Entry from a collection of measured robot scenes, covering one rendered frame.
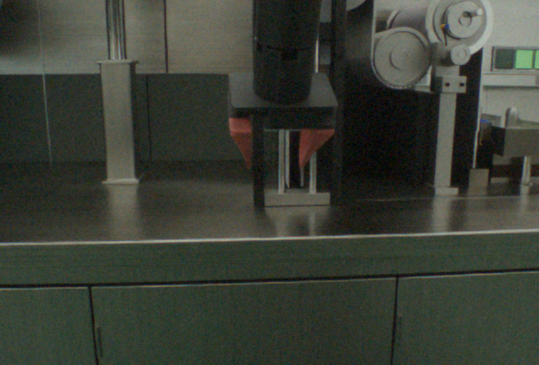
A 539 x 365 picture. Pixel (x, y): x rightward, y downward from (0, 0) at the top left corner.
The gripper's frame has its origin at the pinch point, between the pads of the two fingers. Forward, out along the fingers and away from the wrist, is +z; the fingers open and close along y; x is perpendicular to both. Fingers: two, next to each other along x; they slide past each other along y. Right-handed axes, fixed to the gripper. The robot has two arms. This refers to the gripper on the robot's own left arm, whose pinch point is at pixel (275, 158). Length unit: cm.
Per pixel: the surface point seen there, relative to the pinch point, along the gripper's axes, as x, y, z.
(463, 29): -44, -44, 4
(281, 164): -23.9, -5.3, 21.6
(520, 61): -69, -80, 24
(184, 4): -81, 14, 15
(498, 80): -259, -220, 141
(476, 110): -38, -50, 20
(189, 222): -13.3, 11.1, 24.5
